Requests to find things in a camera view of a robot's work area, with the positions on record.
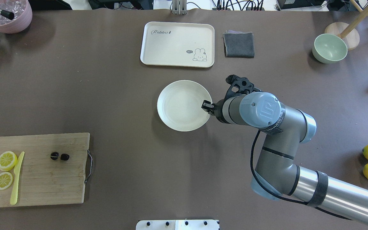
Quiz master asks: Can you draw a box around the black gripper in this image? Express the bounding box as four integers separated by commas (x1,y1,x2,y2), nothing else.
202,99,227,124

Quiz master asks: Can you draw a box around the cream round plate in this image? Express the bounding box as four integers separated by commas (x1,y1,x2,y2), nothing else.
157,80,212,132

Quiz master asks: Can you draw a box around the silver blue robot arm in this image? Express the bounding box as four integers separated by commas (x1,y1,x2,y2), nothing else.
201,92,368,225

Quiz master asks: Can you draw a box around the cream rabbit tray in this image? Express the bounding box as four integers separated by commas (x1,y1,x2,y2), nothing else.
140,21,215,68

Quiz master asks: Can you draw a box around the dark cherry right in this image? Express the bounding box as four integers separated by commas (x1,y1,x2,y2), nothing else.
60,153,70,161

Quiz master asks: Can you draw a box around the pink bowl with ice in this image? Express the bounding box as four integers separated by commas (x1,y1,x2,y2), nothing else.
0,0,33,34

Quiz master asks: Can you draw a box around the grey folded cloth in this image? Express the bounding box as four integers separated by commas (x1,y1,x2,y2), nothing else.
223,31,255,58

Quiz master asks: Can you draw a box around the lemon slice near edge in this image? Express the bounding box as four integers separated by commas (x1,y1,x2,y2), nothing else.
0,151,18,172

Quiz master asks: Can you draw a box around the bamboo cutting board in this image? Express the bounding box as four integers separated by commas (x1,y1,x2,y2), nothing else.
0,133,90,208

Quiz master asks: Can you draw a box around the mint green bowl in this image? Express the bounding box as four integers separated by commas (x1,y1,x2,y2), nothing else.
311,34,348,64

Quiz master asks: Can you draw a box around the yellow plastic knife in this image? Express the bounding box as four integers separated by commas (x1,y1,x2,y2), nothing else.
9,151,25,205

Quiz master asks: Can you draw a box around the wooden cup stand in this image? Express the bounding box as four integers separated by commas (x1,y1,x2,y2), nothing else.
324,0,368,51

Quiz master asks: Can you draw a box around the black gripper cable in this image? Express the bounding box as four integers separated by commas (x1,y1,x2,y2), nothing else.
250,129,352,221

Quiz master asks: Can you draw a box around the aluminium frame post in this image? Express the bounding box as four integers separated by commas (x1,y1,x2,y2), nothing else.
171,0,188,15

